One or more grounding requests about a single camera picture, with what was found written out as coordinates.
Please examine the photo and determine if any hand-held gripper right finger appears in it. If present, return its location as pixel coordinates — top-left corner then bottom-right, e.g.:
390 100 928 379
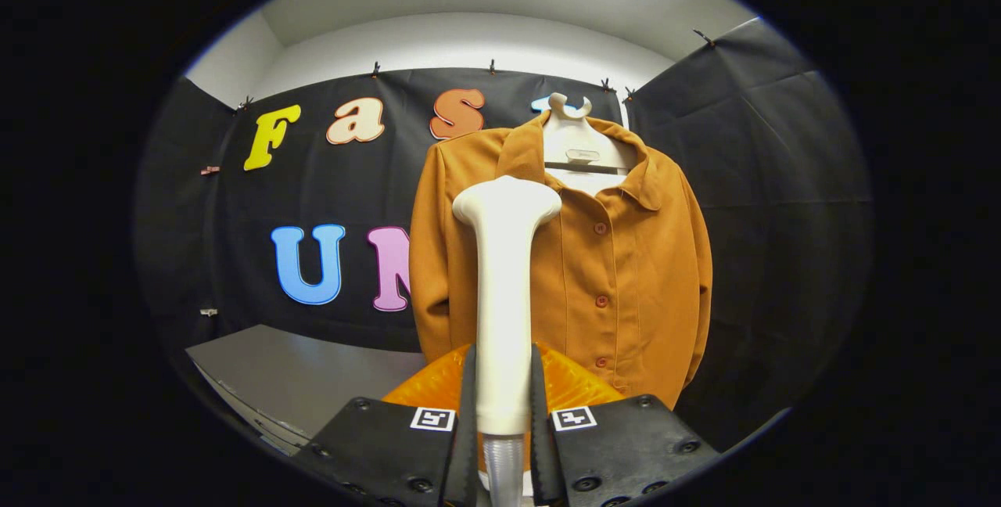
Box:
530 343 720 507

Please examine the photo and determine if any black backdrop cloth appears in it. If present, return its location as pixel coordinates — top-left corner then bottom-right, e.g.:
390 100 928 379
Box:
133 16 874 453

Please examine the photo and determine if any row of black clips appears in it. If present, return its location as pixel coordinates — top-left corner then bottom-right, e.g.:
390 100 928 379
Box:
235 28 716 113

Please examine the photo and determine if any orange button shirt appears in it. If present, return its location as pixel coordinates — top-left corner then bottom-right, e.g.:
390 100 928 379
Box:
409 110 714 412

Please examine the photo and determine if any white plastic hanger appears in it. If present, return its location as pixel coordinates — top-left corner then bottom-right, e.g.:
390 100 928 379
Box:
540 92 638 196

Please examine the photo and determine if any white garment steamer head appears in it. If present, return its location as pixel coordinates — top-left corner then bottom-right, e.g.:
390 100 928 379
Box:
452 175 563 436

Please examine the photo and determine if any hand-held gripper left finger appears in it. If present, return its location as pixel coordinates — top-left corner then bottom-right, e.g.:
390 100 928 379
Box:
291 343 479 507

